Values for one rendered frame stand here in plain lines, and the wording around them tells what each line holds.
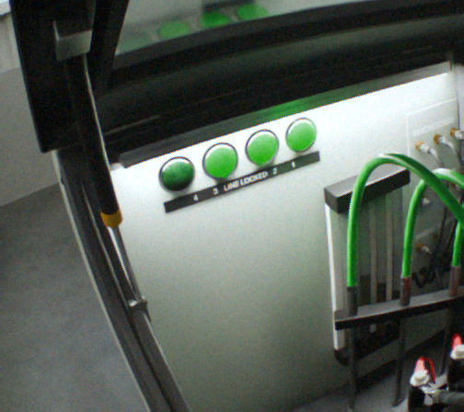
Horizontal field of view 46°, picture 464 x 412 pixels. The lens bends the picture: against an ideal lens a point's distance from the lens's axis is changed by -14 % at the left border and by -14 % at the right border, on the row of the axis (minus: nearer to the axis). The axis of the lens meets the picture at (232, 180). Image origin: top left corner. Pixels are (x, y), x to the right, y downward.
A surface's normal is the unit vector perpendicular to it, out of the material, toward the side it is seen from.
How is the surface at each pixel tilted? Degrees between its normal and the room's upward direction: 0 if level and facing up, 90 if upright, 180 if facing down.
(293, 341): 90
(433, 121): 90
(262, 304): 90
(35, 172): 90
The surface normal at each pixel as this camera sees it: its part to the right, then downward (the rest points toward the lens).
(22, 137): 0.48, 0.31
